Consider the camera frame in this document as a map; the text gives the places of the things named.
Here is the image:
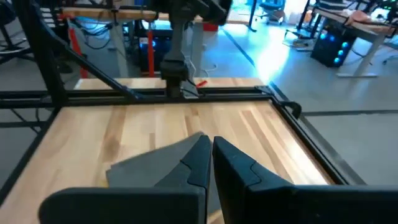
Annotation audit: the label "black aluminium table frame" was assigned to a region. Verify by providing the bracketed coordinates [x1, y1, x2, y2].
[0, 0, 366, 206]

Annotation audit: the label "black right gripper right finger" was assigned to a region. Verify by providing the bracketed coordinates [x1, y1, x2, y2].
[212, 136, 398, 224]

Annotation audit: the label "wooden background workbench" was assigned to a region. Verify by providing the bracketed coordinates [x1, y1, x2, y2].
[58, 6, 252, 78]

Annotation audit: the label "black computer tower blue lights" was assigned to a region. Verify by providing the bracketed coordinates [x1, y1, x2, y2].
[310, 29, 357, 68]
[136, 35, 172, 73]

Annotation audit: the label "blue background office chair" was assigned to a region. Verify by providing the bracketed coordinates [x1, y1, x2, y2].
[257, 0, 287, 26]

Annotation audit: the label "red vertical post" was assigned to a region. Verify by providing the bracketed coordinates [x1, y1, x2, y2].
[146, 29, 155, 78]
[67, 26, 90, 79]

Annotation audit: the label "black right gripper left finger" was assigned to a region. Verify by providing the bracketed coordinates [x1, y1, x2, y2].
[38, 134, 213, 224]

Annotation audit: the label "wooden background desk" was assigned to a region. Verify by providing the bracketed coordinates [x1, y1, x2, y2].
[312, 6, 398, 78]

